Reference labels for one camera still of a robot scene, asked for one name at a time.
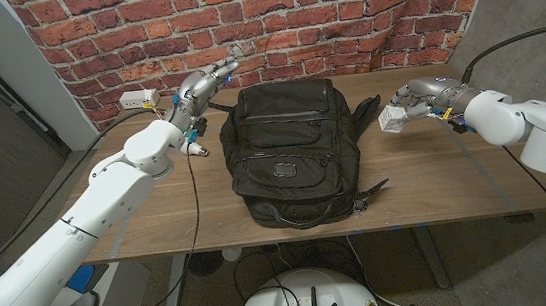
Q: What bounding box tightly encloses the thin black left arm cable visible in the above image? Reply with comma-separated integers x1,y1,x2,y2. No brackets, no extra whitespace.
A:
59,140,209,306

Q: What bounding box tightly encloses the white power outlet box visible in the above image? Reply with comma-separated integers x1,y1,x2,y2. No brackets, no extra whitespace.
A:
117,87,162,111

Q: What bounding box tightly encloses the white packet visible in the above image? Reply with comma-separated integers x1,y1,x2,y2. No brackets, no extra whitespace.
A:
376,102,411,136

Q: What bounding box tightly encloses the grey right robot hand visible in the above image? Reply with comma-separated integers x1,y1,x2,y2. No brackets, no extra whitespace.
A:
386,72,476,124

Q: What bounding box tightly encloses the red brick printed backdrop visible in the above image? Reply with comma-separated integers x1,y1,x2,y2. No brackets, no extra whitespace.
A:
5,0,509,143

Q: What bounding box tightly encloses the black floor cable loop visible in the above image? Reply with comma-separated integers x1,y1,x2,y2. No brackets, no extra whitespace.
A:
230,237,368,306

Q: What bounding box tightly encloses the grey table leg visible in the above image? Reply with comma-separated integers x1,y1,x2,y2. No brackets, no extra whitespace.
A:
413,224,452,292

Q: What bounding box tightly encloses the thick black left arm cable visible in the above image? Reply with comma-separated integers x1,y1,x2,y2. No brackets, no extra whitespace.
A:
0,106,178,286

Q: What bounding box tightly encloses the white table leg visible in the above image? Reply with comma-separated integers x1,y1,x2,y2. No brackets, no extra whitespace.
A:
158,253,192,306

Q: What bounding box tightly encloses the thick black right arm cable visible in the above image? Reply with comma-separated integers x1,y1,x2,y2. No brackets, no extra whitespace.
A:
456,24,546,87

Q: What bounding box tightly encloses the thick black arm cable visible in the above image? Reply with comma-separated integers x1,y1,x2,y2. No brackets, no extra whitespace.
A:
0,106,178,286
456,24,546,87

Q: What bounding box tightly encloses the blue item on floor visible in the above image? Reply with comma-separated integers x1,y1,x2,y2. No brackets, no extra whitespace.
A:
65,264,97,295

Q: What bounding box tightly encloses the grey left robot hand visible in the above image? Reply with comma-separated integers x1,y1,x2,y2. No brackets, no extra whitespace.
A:
159,55,250,159

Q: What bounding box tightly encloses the black backpack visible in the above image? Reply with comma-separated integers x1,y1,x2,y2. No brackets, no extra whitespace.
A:
205,70,394,238

